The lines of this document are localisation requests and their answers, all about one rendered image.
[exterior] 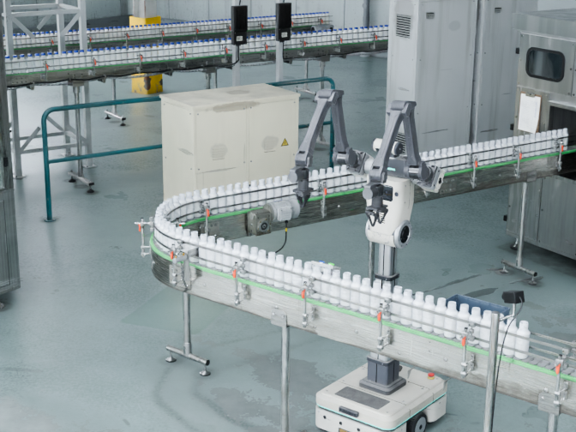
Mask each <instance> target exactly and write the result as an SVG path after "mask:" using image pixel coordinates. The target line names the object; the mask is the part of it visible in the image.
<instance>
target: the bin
mask: <svg viewBox="0 0 576 432"><path fill-rule="evenodd" d="M451 301H453V302H456V310H457V311H460V304H468V305H469V306H468V307H469V308H468V312H469V314H470V315H471V312H472V308H473V307H478V308H480V315H483V313H484V311H485V310H489V311H499V312H500V313H501V314H502V315H504V316H507V315H509V310H510V308H508V307H505V306H501V305H499V304H495V303H489V302H486V301H483V300H479V299H476V298H473V297H467V296H463V295H460V294H457V293H456V294H454V295H452V296H451V297H449V298H447V299H446V307H447V308H448V302H451ZM415 367H416V366H414V367H412V368H411V369H409V370H408V372H407V379H409V376H410V373H411V370H412V369H414V368H415ZM450 379H451V377H450V378H448V379H447V380H445V381H444V382H443V391H444V389H445V386H446V384H447V381H448V380H450Z"/></svg>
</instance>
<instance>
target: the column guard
mask: <svg viewBox="0 0 576 432"><path fill-rule="evenodd" d="M160 23H161V16H158V15H157V17H151V18H139V17H134V16H130V17H129V28H131V27H130V26H134V28H135V25H138V28H140V27H139V25H142V28H144V26H143V25H147V24H151V27H152V24H155V27H156V24H159V26H160ZM147 27H148V26H147ZM131 79H132V93H139V94H152V93H160V92H163V76H162V74H161V75H153V76H148V77H141V78H131Z"/></svg>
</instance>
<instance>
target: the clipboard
mask: <svg viewBox="0 0 576 432"><path fill-rule="evenodd" d="M541 103H542V95H538V94H534V93H527V92H522V91H521V92H520V102H519V120H518V129H519V130H523V131H525V132H529V133H532V134H536V133H538V130H539V121H540V111H541Z"/></svg>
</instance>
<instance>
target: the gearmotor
mask: <svg viewBox="0 0 576 432"><path fill-rule="evenodd" d="M299 214H300V205H299V203H298V201H297V200H296V199H294V198H291V199H287V200H279V201H273V202H267V203H266V204H265V205H264V206H263V208H260V209H255V210H250V211H248V236H249V237H251V236H252V234H254V235H255V236H260V235H265V234H269V233H271V223H272V222H277V221H284V220H285V243H286V238H287V223H288V219H294V218H297V217H298V216H299ZM285 243H284V245H283V246H282V248H284V246H285ZM282 248H281V249H279V250H278V251H276V252H275V253H277V252H279V251H280V250H282Z"/></svg>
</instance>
